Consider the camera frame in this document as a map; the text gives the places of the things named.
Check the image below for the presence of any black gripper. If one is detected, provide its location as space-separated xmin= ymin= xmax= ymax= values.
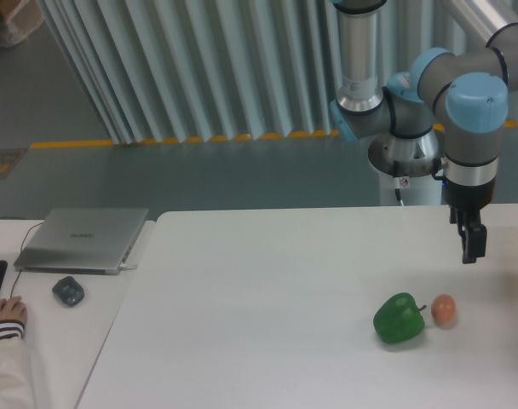
xmin=443 ymin=178 xmax=496 ymax=264

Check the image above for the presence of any white striped sleeve forearm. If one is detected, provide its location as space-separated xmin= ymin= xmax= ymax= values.
xmin=0 ymin=320 xmax=36 ymax=408

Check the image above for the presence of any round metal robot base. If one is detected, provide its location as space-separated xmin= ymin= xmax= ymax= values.
xmin=368 ymin=129 xmax=442 ymax=177

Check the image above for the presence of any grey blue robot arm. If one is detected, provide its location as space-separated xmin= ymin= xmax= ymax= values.
xmin=331 ymin=1 xmax=518 ymax=263

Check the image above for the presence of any green bell pepper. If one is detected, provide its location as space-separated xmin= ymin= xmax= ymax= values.
xmin=373 ymin=292 xmax=425 ymax=344

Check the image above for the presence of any person's hand on mouse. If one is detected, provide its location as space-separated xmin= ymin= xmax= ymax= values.
xmin=0 ymin=296 xmax=27 ymax=339

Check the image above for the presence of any brown egg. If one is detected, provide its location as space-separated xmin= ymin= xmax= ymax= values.
xmin=430 ymin=294 xmax=456 ymax=325

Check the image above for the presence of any grey folding partition screen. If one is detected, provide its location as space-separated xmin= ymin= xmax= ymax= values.
xmin=36 ymin=0 xmax=518 ymax=147

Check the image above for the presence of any silver closed laptop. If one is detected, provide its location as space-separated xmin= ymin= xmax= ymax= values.
xmin=14 ymin=208 xmax=148 ymax=275

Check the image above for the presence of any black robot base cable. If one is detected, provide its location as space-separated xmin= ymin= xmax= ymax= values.
xmin=391 ymin=160 xmax=406 ymax=208

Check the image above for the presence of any black mouse cable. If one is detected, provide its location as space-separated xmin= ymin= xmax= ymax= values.
xmin=0 ymin=216 xmax=51 ymax=299

